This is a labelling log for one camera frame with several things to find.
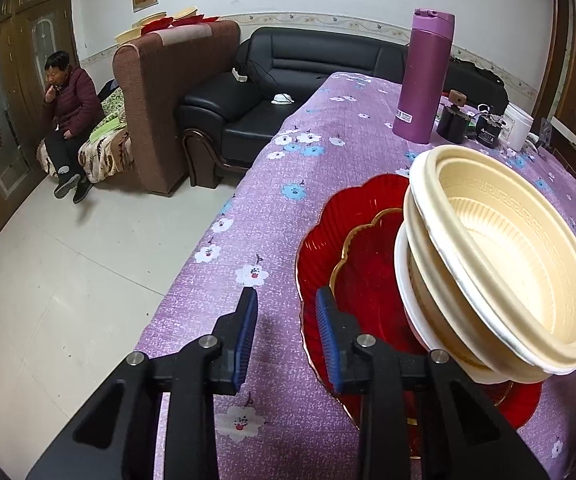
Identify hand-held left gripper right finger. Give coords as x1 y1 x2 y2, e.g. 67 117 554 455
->
315 286 551 480

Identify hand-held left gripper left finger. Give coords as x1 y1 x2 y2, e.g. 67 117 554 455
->
25 287 259 480

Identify small red gold-rimmed plate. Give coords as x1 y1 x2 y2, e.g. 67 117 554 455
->
329 207 514 411

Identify white disposable plate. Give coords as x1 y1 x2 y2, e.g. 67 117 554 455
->
394 220 504 386

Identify large red scalloped plate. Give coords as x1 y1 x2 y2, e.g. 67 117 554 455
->
295 172 544 433

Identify large beige patterned bowl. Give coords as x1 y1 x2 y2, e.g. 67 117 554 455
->
408 145 576 373

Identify white disposable bowl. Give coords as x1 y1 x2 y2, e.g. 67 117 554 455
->
403 160 576 377

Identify white plastic jar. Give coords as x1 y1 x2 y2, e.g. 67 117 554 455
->
500 102 535 152

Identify wooden glass display cabinet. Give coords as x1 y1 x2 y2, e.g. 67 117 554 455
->
533 0 576 186

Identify floral leaf-print blanket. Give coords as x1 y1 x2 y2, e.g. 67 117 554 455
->
38 85 136 184

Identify black canister with wooden knob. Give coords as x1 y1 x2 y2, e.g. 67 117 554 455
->
436 90 470 144

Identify brown fabric armchair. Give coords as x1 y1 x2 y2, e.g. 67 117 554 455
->
112 20 241 196

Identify black bag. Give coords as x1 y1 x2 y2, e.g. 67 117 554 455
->
448 57 510 107

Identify purple thermos bottle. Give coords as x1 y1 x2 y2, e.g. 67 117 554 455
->
393 8 455 144

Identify black leather sofa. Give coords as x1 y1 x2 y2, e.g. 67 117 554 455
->
178 26 509 188

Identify spare red and cream dishes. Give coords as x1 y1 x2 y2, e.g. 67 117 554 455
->
115 6 219 44

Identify wooden glass-panel door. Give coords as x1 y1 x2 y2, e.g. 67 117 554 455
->
0 0 86 286

